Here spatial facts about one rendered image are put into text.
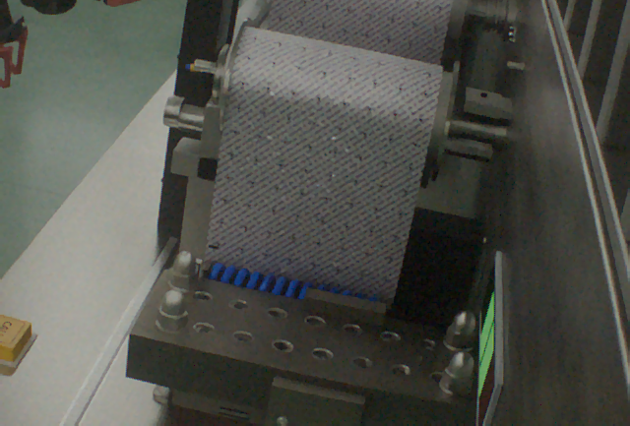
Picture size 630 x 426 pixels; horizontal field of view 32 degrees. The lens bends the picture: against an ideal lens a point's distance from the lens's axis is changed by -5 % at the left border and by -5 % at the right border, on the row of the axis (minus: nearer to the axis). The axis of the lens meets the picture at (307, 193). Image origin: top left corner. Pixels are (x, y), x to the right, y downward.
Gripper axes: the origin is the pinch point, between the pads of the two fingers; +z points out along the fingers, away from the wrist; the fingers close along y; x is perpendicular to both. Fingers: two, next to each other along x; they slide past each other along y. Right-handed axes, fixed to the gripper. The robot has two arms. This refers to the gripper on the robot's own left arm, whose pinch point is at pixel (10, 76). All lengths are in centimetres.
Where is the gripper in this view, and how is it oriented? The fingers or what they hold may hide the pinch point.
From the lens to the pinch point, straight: 193.9
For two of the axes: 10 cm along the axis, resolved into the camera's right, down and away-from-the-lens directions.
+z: 1.8, 8.8, 4.5
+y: 1.0, -4.7, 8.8
